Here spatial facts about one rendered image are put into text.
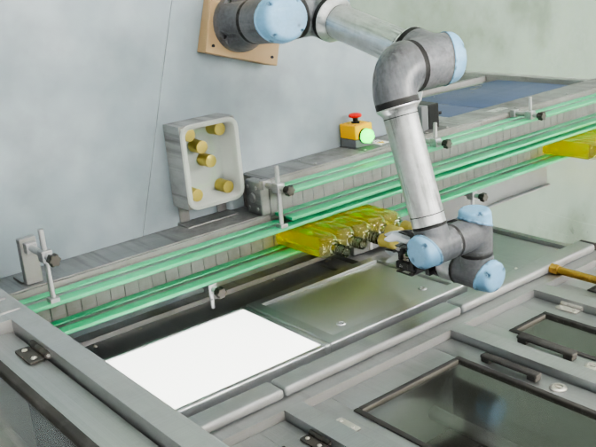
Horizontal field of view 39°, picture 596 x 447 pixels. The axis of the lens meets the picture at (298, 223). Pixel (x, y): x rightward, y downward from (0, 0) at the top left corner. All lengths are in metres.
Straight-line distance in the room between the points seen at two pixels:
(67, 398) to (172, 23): 1.29
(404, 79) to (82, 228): 0.89
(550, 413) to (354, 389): 0.40
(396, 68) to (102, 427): 1.04
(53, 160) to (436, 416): 1.07
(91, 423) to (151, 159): 1.24
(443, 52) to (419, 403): 0.74
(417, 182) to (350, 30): 0.45
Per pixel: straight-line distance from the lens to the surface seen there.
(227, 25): 2.21
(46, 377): 1.22
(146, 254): 2.12
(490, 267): 1.93
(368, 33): 2.02
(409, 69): 1.81
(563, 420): 1.75
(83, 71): 2.12
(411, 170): 1.81
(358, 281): 2.29
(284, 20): 2.10
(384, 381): 1.87
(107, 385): 1.12
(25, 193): 2.09
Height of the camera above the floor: 2.68
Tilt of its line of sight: 49 degrees down
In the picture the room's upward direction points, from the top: 107 degrees clockwise
